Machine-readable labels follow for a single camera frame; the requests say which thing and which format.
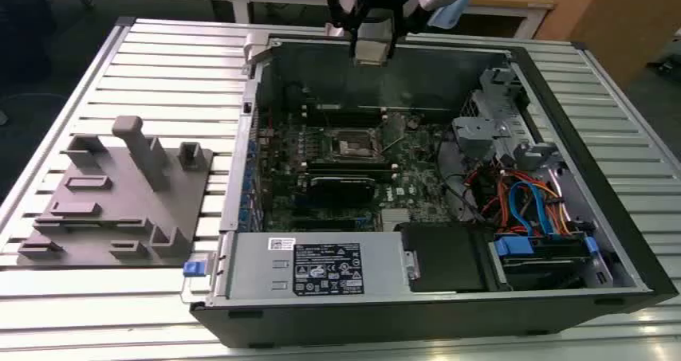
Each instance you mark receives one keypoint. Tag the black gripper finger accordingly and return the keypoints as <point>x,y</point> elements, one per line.
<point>332,10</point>
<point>394,38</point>

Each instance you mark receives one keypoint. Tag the silver CPU plate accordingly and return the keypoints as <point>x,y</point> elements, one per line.
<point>372,52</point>

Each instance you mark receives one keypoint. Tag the thin metal locking lever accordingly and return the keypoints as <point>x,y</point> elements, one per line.
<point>390,144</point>

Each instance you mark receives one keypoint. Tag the black RAM slot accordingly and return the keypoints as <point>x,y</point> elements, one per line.
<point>348,115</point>
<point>348,121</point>

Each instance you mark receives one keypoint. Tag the CPU socket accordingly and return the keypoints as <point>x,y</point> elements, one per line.
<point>356,149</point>

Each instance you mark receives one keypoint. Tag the black expansion slot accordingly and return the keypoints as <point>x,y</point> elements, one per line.
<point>324,224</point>

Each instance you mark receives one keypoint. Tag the grey case latch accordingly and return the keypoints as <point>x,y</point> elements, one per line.
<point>253,44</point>

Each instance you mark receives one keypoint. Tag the metal drive cage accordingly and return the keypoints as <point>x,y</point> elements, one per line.
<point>472,136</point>

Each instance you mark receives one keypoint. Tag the green motherboard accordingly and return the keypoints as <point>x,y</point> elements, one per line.
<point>420,185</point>

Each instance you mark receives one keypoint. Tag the black graphics card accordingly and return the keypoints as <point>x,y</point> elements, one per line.
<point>340,187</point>

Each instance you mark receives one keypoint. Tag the wooden cabinet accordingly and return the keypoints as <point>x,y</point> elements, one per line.
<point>627,18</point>

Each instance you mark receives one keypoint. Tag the silver chipset heatsink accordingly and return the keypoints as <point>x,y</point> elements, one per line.
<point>395,215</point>

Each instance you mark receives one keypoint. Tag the chair base with casters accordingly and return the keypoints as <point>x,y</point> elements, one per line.
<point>671,64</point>

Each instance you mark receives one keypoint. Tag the white barcode sticker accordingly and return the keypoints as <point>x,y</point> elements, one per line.
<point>280,243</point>

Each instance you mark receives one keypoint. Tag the black plastic shroud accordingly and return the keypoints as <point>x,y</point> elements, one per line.
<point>446,257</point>

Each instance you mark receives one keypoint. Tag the hard disk in blue carrier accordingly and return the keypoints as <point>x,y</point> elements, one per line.
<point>512,246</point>

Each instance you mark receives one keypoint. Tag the black power supply label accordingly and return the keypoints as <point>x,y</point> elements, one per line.
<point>327,269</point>

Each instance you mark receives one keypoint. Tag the silver power supply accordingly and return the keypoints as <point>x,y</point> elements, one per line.
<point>255,269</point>

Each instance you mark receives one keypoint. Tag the grey parts rack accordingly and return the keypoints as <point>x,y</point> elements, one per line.
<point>132,217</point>

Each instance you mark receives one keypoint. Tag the blue case latch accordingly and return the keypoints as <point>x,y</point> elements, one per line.
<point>192,269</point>

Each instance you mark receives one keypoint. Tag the black PC case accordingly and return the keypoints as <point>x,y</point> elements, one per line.
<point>372,321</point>

